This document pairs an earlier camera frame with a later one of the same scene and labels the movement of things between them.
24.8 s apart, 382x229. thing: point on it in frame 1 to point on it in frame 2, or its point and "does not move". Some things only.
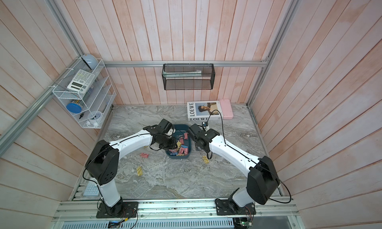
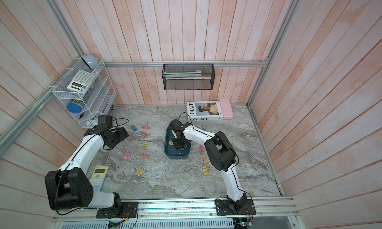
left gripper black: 172,146 to 123,134
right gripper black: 196,146 to 176,144
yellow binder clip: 205,158 does not move
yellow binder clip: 139,171 does not move
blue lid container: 73,108 does not move
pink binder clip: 144,155 does not move
